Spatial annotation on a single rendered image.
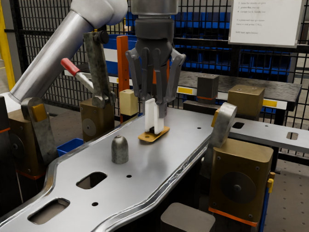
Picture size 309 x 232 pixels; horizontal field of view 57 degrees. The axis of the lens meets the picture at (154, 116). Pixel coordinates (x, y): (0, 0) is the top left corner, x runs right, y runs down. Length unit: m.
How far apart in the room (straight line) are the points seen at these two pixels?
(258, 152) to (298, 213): 0.50
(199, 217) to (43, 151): 0.32
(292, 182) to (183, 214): 0.73
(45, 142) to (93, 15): 0.59
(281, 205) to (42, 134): 0.73
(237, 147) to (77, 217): 0.27
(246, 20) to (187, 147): 0.61
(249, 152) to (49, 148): 0.37
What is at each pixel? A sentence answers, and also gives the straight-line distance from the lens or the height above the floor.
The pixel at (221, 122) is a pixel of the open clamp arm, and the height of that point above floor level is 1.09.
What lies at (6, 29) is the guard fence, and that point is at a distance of 3.52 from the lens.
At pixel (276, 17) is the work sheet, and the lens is 1.05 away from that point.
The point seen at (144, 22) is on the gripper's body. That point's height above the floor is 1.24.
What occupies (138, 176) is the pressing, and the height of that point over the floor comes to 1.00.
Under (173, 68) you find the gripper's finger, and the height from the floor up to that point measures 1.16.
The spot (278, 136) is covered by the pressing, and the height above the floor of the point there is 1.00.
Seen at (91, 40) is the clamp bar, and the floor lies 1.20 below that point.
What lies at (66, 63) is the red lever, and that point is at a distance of 0.73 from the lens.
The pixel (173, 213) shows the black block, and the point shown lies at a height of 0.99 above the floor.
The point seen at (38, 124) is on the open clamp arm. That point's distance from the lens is 0.58.
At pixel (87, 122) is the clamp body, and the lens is 0.71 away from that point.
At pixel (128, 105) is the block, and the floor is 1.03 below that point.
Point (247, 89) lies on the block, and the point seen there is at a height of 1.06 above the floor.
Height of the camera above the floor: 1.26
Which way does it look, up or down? 21 degrees down
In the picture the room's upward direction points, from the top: straight up
